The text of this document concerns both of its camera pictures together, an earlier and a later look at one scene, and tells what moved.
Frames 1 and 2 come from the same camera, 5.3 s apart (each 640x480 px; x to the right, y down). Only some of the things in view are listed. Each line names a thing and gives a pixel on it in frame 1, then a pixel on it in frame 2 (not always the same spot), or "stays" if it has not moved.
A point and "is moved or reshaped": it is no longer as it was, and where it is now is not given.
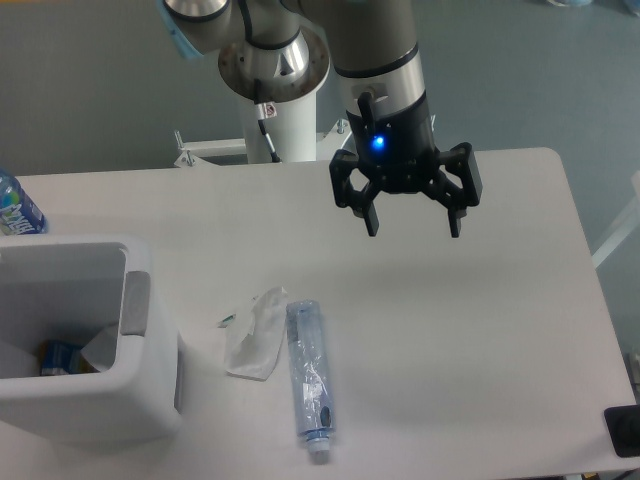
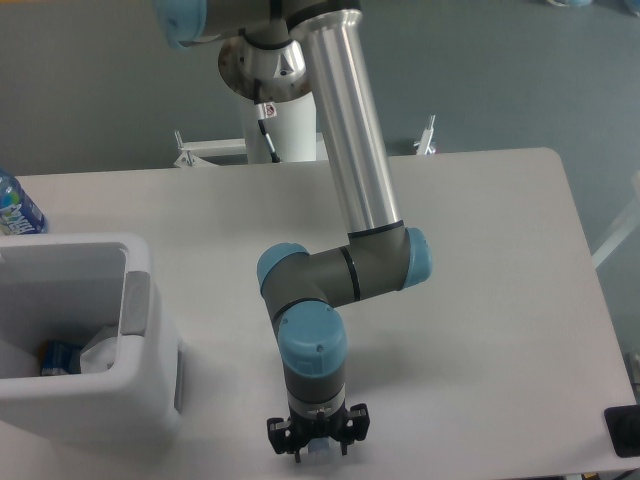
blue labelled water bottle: (18, 213) stays
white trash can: (70, 289) stays
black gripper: (398, 150) -> (304, 429)
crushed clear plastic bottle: (311, 374) is moved or reshaped
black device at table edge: (623, 426) stays
